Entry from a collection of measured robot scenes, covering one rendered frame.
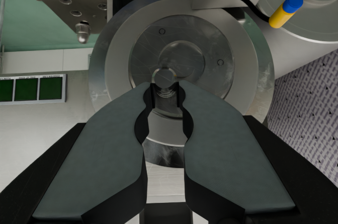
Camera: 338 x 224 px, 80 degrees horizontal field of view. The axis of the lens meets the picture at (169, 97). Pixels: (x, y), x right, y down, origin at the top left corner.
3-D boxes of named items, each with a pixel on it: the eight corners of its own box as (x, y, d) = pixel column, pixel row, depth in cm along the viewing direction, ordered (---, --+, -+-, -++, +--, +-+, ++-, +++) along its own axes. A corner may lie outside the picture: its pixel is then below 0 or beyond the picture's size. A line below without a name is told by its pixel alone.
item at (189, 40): (254, 43, 14) (202, 138, 13) (244, 53, 16) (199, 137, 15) (162, -5, 15) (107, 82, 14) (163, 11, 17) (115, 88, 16)
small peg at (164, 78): (181, 72, 11) (170, 95, 11) (179, 83, 14) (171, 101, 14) (158, 62, 11) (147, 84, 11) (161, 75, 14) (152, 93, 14)
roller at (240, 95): (283, 34, 15) (218, 176, 14) (215, 93, 41) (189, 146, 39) (149, -26, 16) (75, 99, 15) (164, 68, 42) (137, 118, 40)
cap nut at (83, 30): (87, 22, 50) (87, 40, 49) (93, 30, 53) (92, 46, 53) (72, 23, 50) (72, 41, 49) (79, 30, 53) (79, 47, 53)
